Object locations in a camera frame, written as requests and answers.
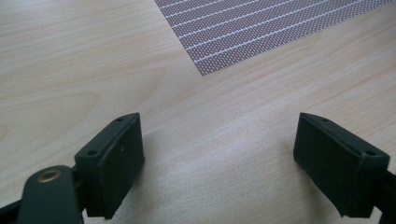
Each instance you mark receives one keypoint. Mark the grey striped placemat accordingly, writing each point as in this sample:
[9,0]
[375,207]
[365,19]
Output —
[249,28]

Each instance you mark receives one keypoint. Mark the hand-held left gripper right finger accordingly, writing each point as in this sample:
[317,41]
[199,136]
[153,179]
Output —
[339,168]

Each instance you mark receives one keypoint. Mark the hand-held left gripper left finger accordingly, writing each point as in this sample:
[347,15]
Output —
[112,165]

